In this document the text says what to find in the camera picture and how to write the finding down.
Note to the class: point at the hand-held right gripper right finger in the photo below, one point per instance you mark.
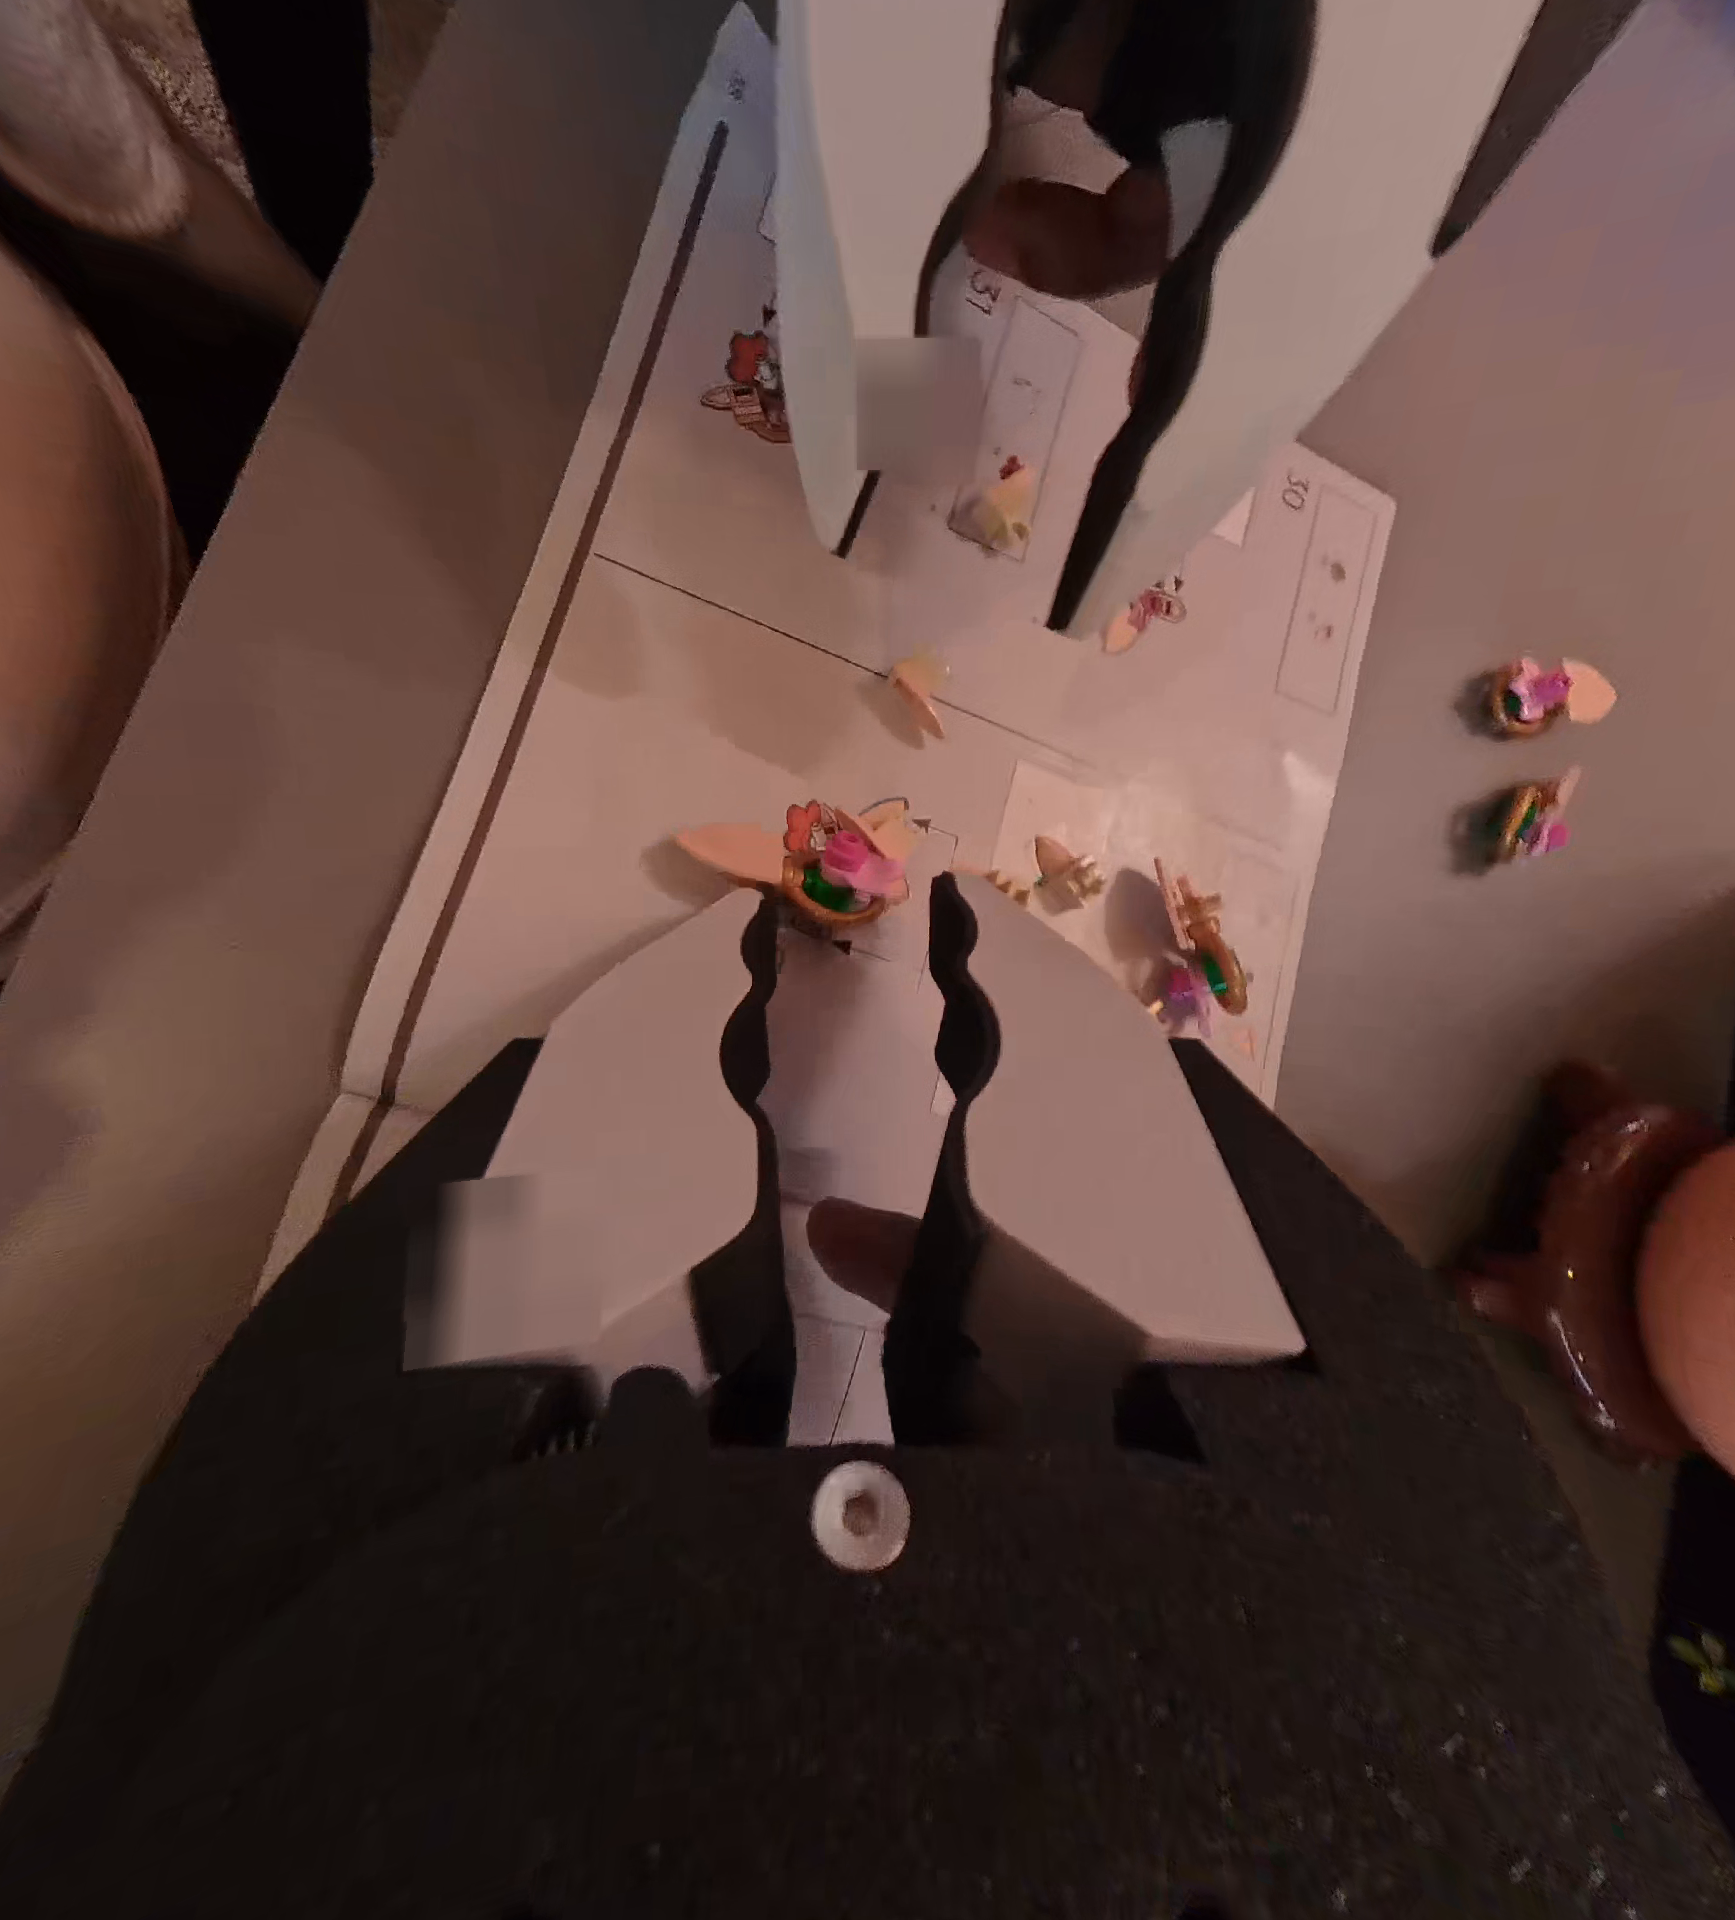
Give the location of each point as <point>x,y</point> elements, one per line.
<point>1109,1155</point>

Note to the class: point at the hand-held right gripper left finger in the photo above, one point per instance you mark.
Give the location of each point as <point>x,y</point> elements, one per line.
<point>643,1125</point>

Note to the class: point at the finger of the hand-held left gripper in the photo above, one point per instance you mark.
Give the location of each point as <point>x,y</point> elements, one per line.
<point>853,180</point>
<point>1348,195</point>

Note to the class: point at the cream pink toy flower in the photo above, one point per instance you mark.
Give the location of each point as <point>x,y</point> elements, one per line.
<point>1151,614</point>
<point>1201,953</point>
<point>1546,698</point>
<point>839,867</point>
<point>1524,821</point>

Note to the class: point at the white instruction booklet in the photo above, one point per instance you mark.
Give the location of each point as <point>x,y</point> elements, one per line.
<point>749,721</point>

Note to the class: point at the pink brick flower pot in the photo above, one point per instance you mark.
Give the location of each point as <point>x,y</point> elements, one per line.
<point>1572,1200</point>

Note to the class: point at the person's body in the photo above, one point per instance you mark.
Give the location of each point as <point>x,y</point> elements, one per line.
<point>13,600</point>

